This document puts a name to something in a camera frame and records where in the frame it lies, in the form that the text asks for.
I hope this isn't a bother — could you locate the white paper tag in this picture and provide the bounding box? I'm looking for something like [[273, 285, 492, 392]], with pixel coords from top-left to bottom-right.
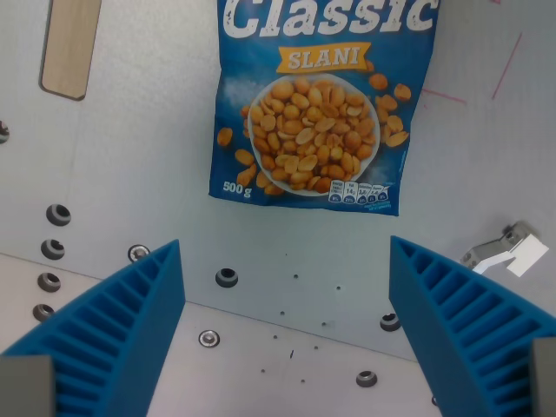
[[472, 233, 551, 277]]

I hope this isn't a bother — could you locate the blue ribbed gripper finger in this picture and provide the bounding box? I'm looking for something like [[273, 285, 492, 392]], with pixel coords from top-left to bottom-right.
[[0, 239, 187, 417], [387, 235, 556, 417]]

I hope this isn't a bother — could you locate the light wooden slot panel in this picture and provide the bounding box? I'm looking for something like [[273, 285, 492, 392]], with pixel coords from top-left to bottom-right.
[[38, 0, 103, 103]]

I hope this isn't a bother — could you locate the small metal bracket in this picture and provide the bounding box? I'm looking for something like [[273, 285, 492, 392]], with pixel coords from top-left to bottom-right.
[[460, 221, 538, 267]]

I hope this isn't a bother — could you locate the blue salted peanuts bag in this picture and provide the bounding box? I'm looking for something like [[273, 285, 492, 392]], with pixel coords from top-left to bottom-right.
[[207, 0, 440, 217]]

